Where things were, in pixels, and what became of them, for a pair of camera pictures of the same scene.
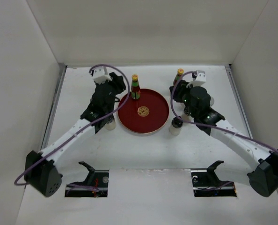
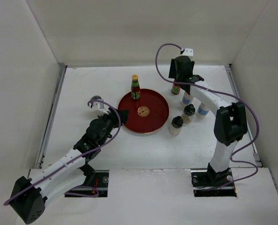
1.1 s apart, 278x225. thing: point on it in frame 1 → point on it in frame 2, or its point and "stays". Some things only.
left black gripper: x=118 y=82 → x=113 y=116
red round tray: x=147 y=115 stays
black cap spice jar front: x=175 y=126 stays
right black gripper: x=179 y=89 → x=173 y=73
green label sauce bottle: x=135 y=87 stays
